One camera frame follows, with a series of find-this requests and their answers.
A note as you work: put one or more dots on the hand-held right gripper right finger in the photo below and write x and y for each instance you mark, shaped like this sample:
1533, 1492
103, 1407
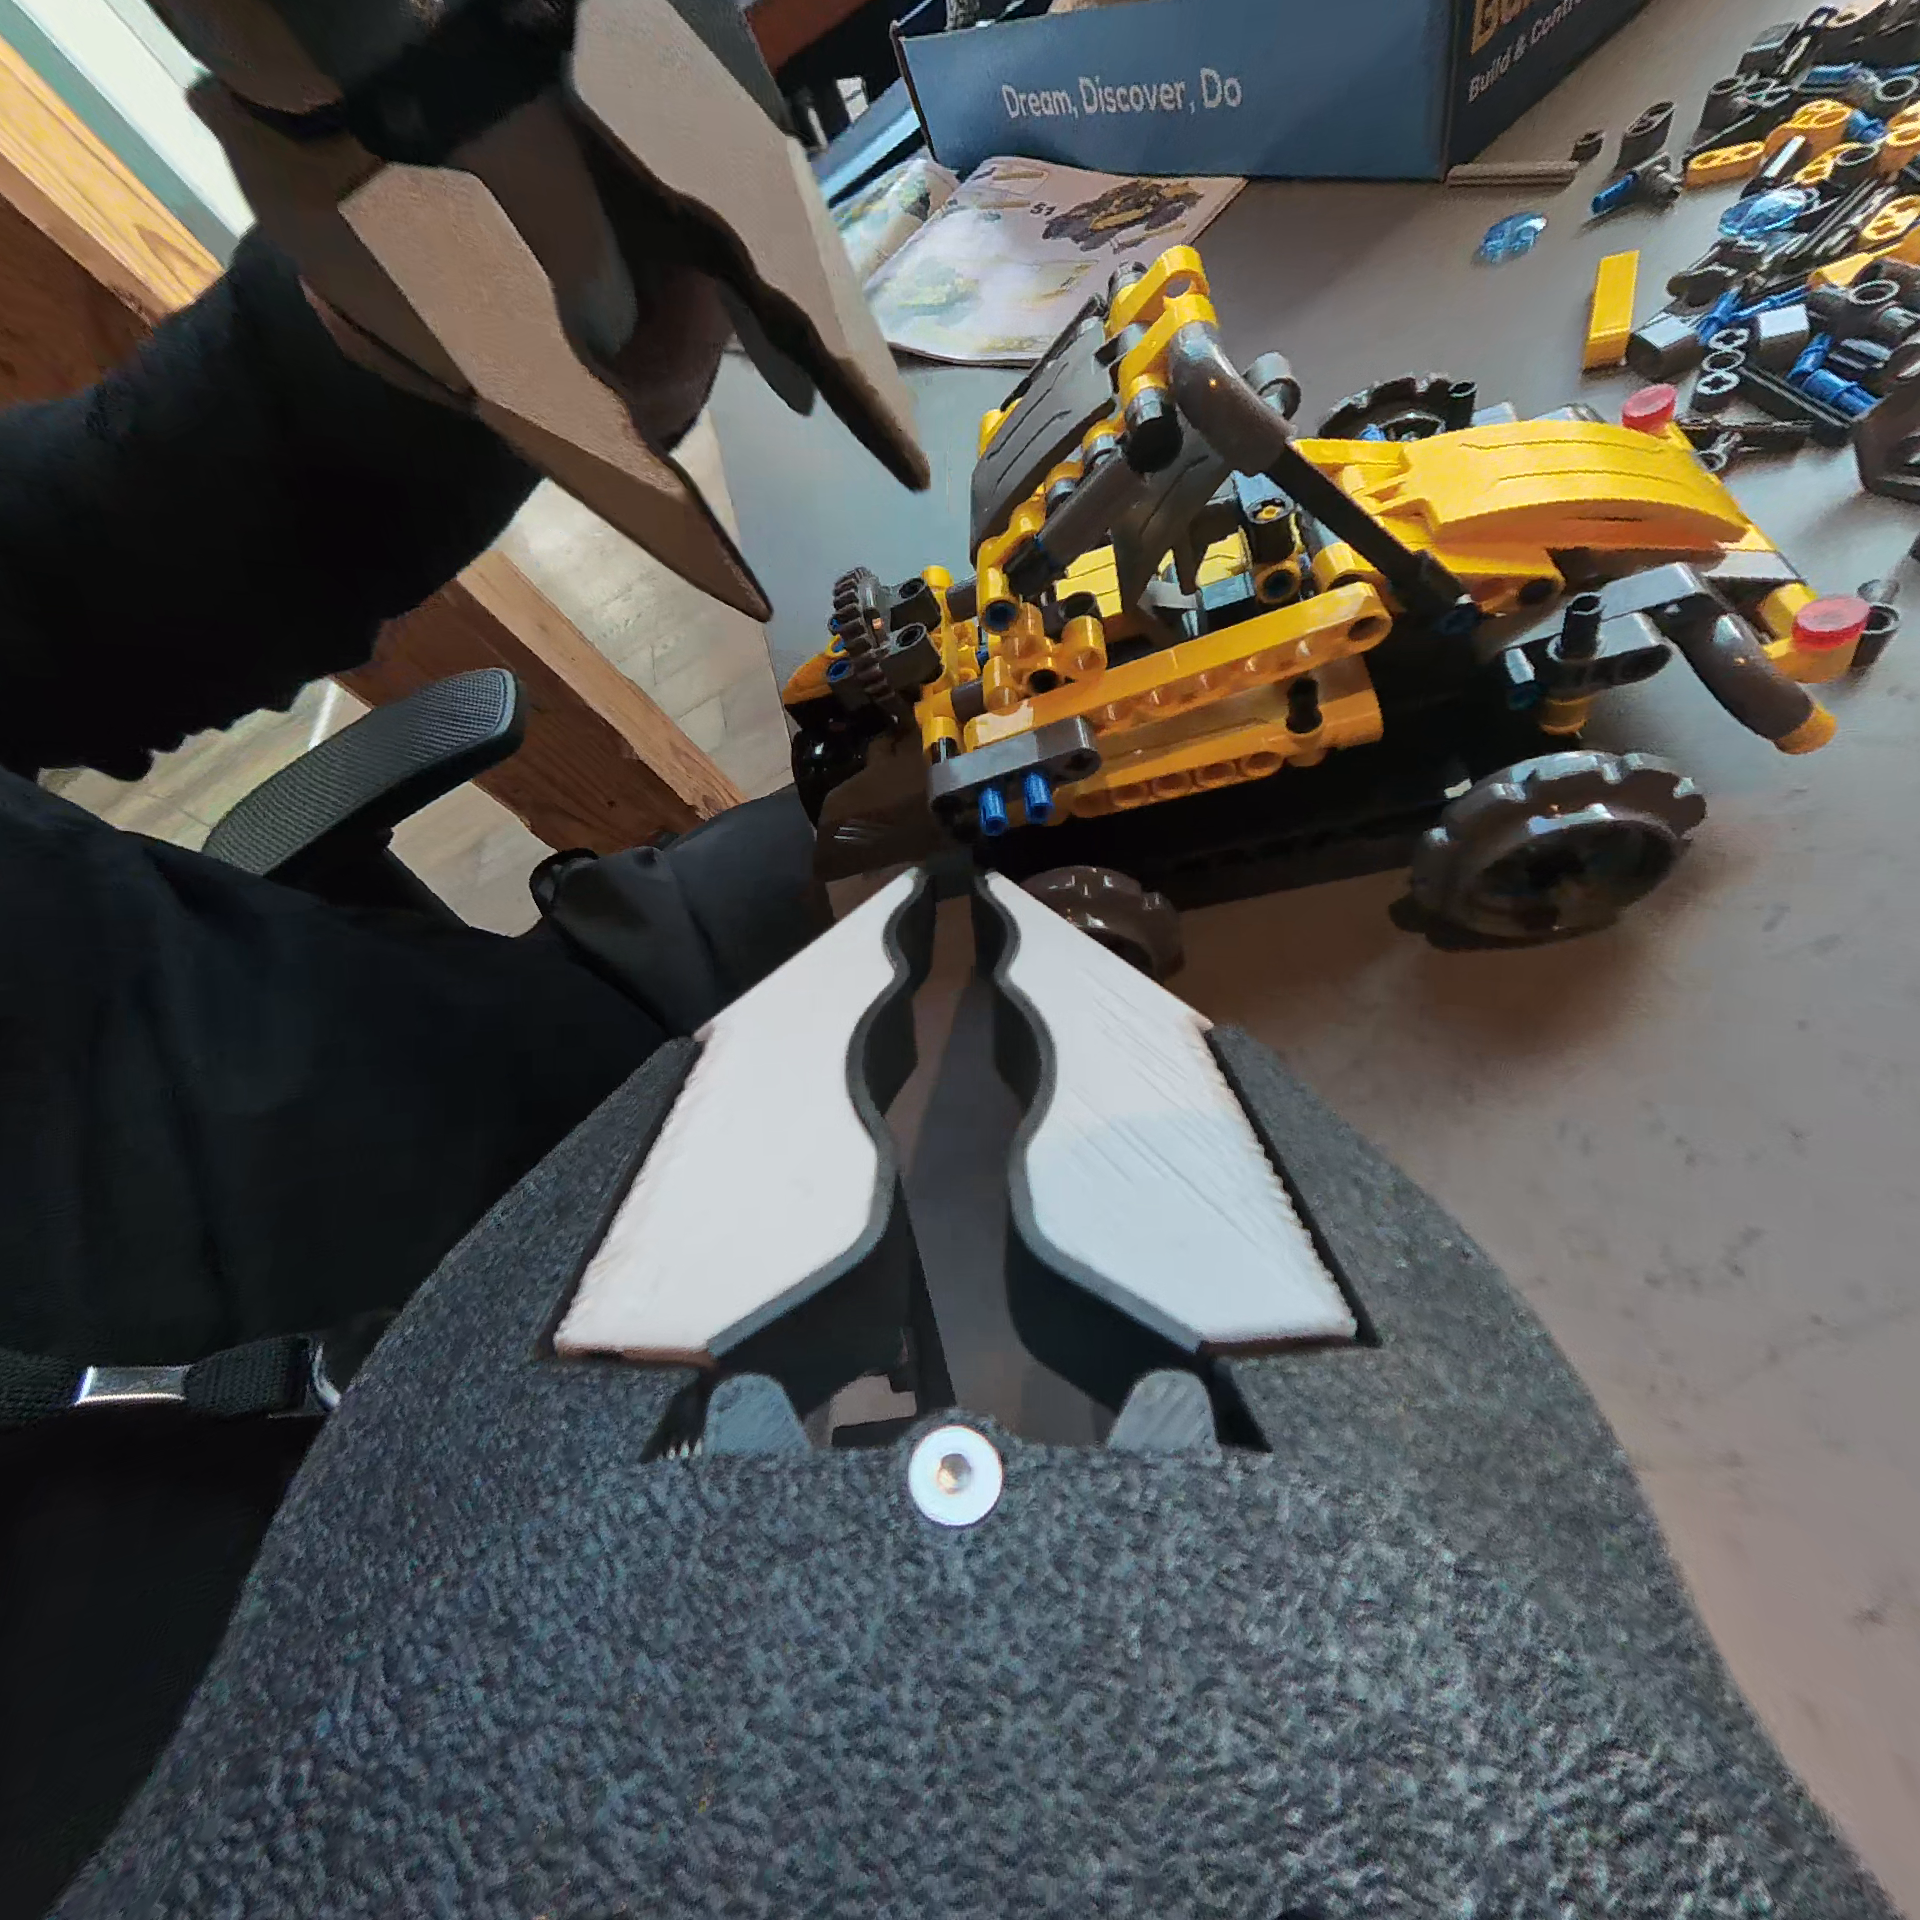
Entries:
1171, 1185

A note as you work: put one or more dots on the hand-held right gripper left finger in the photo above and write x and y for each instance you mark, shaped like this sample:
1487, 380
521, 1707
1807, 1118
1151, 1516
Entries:
734, 1185

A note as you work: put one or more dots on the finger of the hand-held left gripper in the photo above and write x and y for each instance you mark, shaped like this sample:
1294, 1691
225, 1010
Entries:
525, 359
751, 224

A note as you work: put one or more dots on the yellow toy block vehicle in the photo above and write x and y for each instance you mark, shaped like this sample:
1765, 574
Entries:
1200, 660

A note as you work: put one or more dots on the person's left forearm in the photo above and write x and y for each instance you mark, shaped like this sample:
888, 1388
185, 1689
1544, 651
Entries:
225, 495

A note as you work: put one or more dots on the grey desk with wooden edge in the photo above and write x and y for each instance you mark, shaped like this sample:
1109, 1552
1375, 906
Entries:
1575, 1126

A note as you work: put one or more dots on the instruction booklet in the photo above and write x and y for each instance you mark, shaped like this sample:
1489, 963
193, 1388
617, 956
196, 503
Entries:
1021, 255

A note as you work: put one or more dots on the blue cardboard box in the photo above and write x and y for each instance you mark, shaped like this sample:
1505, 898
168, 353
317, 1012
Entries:
1200, 89

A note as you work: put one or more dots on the person's torso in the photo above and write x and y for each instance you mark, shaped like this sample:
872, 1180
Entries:
225, 1126

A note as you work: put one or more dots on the long brown rod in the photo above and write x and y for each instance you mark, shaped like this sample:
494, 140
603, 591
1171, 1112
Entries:
1508, 171

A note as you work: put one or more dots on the transparent blue disc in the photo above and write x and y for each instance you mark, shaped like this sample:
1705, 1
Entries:
1512, 236

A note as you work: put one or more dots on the short yellow brick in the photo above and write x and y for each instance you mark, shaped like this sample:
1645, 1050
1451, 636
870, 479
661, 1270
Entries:
1612, 306

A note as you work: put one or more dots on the pile of small dark pieces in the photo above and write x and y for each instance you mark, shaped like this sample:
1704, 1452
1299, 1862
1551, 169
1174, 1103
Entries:
1799, 195

